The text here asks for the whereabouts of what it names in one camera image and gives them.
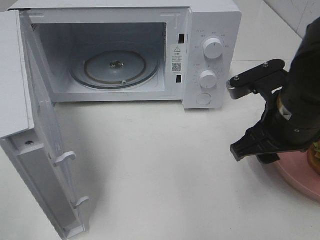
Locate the white round door button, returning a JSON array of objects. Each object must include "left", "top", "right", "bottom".
[{"left": 196, "top": 93, "right": 212, "bottom": 106}]

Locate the burger with lettuce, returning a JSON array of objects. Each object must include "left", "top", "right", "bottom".
[{"left": 307, "top": 141, "right": 320, "bottom": 175}]

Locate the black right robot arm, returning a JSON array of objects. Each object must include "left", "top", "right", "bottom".
[{"left": 226, "top": 19, "right": 320, "bottom": 164}]

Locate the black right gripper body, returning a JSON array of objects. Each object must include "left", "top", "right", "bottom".
[{"left": 260, "top": 87, "right": 318, "bottom": 153}]

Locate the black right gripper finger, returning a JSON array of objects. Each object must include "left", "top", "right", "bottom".
[
  {"left": 257, "top": 153, "right": 280, "bottom": 165},
  {"left": 230, "top": 122, "right": 278, "bottom": 162}
]

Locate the white microwave door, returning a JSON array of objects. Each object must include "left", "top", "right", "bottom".
[{"left": 0, "top": 10, "right": 89, "bottom": 240}]

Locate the white microwave knob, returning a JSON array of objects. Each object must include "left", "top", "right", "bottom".
[
  {"left": 199, "top": 70, "right": 218, "bottom": 89},
  {"left": 202, "top": 36, "right": 224, "bottom": 60}
]

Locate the glass microwave turntable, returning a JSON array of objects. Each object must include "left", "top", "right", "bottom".
[{"left": 70, "top": 41, "right": 163, "bottom": 90}]

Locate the pink round plate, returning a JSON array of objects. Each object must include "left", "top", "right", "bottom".
[{"left": 272, "top": 151, "right": 320, "bottom": 202}]

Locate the white microwave oven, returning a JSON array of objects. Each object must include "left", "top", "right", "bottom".
[{"left": 9, "top": 0, "right": 242, "bottom": 109}]

